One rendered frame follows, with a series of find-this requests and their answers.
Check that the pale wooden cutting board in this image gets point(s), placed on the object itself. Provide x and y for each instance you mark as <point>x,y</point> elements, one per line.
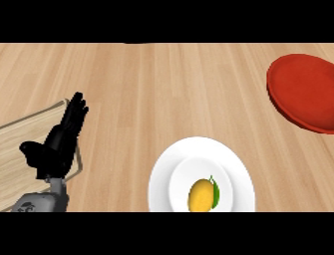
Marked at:
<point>8,159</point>

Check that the white plate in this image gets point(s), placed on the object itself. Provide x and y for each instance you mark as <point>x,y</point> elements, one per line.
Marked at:
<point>202,156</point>

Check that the red bowl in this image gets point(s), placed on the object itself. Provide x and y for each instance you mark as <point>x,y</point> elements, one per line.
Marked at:
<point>314,94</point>

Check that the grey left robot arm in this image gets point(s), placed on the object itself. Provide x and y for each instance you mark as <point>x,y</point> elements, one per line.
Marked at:
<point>45,199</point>

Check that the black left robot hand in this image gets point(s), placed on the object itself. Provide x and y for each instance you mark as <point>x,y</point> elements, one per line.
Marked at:
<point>60,142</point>

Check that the yellow bell pepper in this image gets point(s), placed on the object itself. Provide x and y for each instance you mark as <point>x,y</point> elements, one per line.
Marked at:
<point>200,196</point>

